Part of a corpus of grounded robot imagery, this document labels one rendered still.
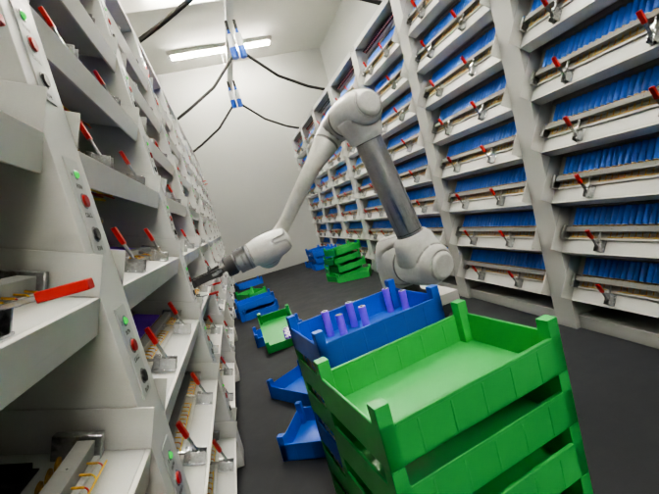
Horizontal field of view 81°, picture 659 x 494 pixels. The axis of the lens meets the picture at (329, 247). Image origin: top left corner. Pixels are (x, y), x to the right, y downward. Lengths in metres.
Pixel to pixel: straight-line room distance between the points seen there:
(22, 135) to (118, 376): 0.28
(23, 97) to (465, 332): 0.72
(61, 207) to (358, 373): 0.48
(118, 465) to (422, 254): 1.13
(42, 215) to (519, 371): 0.61
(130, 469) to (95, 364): 0.12
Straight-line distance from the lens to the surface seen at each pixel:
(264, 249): 1.37
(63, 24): 1.20
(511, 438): 0.61
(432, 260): 1.40
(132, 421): 0.56
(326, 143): 1.50
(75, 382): 0.56
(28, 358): 0.38
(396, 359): 0.70
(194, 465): 0.88
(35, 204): 0.54
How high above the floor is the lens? 0.71
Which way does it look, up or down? 6 degrees down
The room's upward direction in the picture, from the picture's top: 15 degrees counter-clockwise
